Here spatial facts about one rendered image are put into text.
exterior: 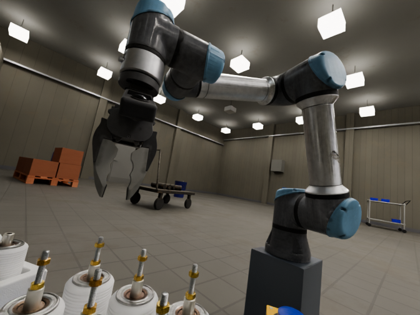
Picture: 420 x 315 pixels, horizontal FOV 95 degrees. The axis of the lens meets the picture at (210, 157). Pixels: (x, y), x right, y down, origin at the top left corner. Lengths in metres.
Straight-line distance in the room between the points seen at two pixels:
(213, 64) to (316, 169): 0.41
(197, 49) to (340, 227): 0.56
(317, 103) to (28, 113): 9.84
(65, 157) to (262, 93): 5.06
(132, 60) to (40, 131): 9.62
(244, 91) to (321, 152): 0.29
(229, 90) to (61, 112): 9.70
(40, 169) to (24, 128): 4.78
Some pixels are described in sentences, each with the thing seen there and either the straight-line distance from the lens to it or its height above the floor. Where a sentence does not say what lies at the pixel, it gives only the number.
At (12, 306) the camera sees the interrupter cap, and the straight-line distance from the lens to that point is 0.51.
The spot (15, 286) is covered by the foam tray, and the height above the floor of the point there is 0.16.
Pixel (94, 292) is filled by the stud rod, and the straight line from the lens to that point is 0.40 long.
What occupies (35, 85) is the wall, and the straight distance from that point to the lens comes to 10.28.
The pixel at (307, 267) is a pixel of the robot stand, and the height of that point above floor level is 0.30.
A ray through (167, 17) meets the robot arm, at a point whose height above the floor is 0.79.
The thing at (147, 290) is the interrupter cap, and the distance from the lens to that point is 0.52.
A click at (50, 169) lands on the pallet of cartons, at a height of 0.34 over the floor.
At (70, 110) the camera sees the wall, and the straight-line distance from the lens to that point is 10.19.
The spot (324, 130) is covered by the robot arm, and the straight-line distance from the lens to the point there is 0.64.
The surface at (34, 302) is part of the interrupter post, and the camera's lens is 0.49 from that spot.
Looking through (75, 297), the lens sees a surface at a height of 0.24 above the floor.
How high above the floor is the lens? 0.49
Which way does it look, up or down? 8 degrees up
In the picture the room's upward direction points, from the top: 9 degrees clockwise
